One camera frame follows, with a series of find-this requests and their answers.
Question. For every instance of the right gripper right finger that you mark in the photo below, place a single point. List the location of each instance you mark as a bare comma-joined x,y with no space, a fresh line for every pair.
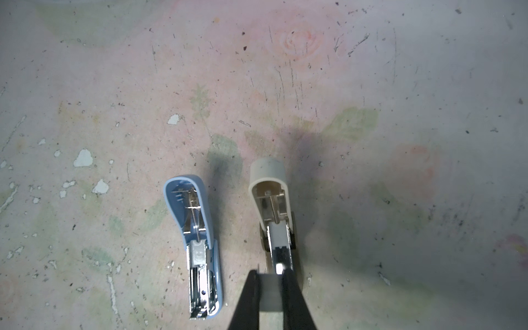
296,314

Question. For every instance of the silver staple strip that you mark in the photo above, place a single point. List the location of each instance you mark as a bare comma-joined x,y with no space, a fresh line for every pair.
271,293

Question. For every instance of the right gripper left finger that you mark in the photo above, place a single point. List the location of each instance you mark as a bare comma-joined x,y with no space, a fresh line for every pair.
246,315

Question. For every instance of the light blue stapler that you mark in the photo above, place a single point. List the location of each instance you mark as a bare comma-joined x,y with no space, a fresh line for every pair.
187,201

